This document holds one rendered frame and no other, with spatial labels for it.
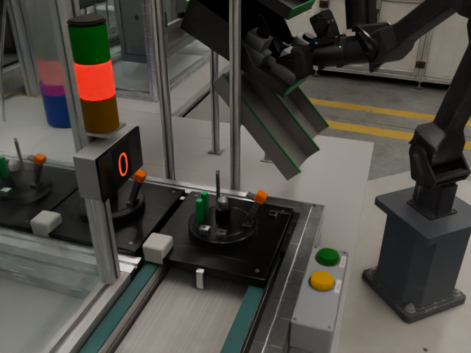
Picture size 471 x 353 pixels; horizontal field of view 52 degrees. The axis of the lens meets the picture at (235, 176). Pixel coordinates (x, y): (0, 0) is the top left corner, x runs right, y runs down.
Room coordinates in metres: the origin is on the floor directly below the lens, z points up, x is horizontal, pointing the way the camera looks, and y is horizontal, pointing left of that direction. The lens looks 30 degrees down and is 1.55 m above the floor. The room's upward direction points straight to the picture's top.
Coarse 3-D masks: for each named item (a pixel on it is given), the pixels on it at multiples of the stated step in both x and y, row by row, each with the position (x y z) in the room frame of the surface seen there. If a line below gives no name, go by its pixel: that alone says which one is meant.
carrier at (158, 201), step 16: (128, 192) 0.91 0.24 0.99; (144, 192) 0.94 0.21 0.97; (160, 192) 0.94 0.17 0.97; (176, 192) 0.94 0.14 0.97; (112, 208) 0.84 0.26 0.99; (128, 208) 0.85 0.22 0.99; (144, 208) 0.87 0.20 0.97; (160, 208) 0.87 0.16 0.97; (128, 224) 0.81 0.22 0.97; (144, 224) 0.81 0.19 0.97; (160, 224) 0.83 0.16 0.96; (128, 240) 0.76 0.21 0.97; (144, 240) 0.76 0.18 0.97
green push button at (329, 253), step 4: (324, 248) 0.73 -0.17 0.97; (328, 248) 0.73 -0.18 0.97; (320, 252) 0.72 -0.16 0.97; (324, 252) 0.72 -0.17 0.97; (328, 252) 0.72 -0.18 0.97; (332, 252) 0.72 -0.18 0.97; (336, 252) 0.72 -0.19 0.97; (320, 256) 0.71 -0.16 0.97; (324, 256) 0.71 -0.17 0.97; (328, 256) 0.71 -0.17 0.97; (332, 256) 0.71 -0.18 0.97; (336, 256) 0.71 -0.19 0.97; (320, 260) 0.70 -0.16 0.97; (324, 260) 0.70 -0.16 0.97; (328, 260) 0.70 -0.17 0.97; (332, 260) 0.70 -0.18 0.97; (336, 260) 0.70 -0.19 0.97; (328, 264) 0.70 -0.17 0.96; (332, 264) 0.70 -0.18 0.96
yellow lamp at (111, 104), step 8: (88, 104) 0.63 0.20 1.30; (96, 104) 0.63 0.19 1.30; (104, 104) 0.63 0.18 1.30; (112, 104) 0.64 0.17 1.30; (88, 112) 0.63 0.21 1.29; (96, 112) 0.63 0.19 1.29; (104, 112) 0.63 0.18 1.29; (112, 112) 0.64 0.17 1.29; (88, 120) 0.63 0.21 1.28; (96, 120) 0.63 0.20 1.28; (104, 120) 0.63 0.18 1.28; (112, 120) 0.64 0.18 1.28; (88, 128) 0.63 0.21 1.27; (96, 128) 0.63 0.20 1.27; (104, 128) 0.63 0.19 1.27; (112, 128) 0.64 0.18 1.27
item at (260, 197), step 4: (248, 192) 0.78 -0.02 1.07; (260, 192) 0.77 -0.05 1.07; (264, 192) 0.78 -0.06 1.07; (248, 196) 0.77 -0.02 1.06; (252, 196) 0.77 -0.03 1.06; (256, 196) 0.77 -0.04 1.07; (260, 196) 0.76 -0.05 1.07; (264, 196) 0.77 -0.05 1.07; (256, 200) 0.77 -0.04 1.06; (260, 200) 0.76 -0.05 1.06; (264, 200) 0.76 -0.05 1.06; (256, 204) 0.77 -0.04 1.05; (260, 204) 0.77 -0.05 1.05; (252, 208) 0.77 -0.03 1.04; (256, 208) 0.77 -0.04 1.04; (252, 212) 0.77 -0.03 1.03; (256, 212) 0.77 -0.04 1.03; (248, 216) 0.77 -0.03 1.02; (252, 216) 0.77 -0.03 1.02; (248, 220) 0.77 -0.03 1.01
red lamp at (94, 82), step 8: (80, 64) 0.63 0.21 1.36; (96, 64) 0.63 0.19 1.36; (104, 64) 0.64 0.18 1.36; (80, 72) 0.63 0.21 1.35; (88, 72) 0.63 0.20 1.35; (96, 72) 0.63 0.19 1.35; (104, 72) 0.64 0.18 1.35; (112, 72) 0.65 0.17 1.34; (80, 80) 0.63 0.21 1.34; (88, 80) 0.63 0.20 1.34; (96, 80) 0.63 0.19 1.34; (104, 80) 0.64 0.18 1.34; (112, 80) 0.65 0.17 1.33; (80, 88) 0.63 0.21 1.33; (88, 88) 0.63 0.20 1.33; (96, 88) 0.63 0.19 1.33; (104, 88) 0.63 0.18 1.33; (112, 88) 0.65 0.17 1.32; (80, 96) 0.64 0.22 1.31; (88, 96) 0.63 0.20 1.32; (96, 96) 0.63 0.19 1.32; (104, 96) 0.63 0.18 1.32; (112, 96) 0.65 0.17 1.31
